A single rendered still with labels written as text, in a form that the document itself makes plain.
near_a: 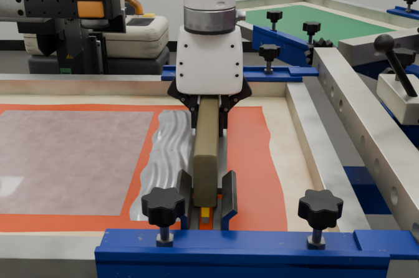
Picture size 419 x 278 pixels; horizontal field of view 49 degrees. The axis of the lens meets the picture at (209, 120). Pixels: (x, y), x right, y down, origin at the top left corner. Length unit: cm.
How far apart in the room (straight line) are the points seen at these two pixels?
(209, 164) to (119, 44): 130
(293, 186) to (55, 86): 58
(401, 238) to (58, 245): 37
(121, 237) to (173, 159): 25
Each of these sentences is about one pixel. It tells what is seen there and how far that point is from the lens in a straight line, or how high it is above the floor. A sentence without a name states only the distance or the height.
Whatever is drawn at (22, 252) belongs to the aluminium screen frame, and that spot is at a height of 99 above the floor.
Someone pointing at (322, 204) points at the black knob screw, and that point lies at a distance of 48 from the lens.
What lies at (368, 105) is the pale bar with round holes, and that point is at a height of 104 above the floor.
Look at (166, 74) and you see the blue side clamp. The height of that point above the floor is 100.
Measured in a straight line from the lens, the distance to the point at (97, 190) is 69.
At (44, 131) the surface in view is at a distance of 89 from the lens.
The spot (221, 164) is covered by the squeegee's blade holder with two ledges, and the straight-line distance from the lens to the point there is 65.
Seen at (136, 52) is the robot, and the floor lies 82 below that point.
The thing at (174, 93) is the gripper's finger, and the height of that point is 107.
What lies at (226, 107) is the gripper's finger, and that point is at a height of 104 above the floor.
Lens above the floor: 133
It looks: 25 degrees down
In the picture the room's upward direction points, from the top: straight up
